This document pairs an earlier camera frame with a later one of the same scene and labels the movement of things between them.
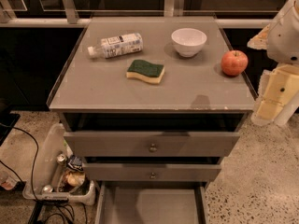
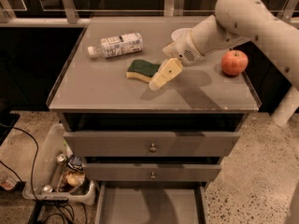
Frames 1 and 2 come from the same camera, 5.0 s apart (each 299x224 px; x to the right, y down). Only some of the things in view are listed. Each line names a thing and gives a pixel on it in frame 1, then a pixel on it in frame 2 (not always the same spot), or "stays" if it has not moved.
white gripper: (285, 37) → (184, 49)
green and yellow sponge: (149, 72) stays
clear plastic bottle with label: (117, 46) stays
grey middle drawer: (153, 173) stays
